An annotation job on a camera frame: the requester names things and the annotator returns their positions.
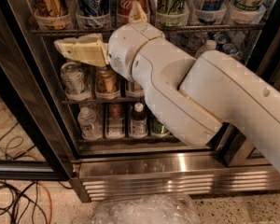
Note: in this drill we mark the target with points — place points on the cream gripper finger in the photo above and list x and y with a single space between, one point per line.
137 14
89 49

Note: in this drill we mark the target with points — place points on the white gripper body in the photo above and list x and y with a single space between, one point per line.
125 47

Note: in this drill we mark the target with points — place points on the blue pepsi can top shelf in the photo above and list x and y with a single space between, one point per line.
95 12

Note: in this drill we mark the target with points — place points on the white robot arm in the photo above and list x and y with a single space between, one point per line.
192 97

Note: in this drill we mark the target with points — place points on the green can top shelf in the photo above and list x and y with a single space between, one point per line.
170 12

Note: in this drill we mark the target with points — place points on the green can shelf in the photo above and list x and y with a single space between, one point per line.
158 129
170 12

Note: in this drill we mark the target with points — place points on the gold can middle shelf front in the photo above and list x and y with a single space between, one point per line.
106 83

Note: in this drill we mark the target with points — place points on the gold can shelf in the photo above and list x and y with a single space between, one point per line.
106 83
51 14

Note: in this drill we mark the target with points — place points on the silver can middle shelf front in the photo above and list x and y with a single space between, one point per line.
76 85

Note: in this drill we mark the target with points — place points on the brown tea bottle middle shelf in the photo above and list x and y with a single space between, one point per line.
133 89

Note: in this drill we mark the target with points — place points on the brown tea bottle shelf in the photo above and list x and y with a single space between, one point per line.
138 124
133 89

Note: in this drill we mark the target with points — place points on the gold can top shelf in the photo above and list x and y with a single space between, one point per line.
51 14

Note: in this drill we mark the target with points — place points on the red can bottom shelf back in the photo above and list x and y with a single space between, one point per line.
115 110

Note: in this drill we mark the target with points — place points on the clear water bottle middle shelf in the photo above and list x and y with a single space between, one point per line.
208 45

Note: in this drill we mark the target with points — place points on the water bottle bottom shelf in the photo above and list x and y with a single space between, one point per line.
90 124

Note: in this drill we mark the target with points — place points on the brown tea bottle bottom shelf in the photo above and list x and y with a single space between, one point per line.
138 124

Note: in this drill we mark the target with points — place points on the green can bottom shelf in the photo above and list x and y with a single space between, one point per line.
158 129

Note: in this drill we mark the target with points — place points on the stainless steel fridge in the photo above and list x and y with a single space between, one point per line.
114 169

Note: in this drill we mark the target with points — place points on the glass fridge door left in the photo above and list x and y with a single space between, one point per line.
33 141

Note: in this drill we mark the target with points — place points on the clear plastic bag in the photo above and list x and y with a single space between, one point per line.
151 209

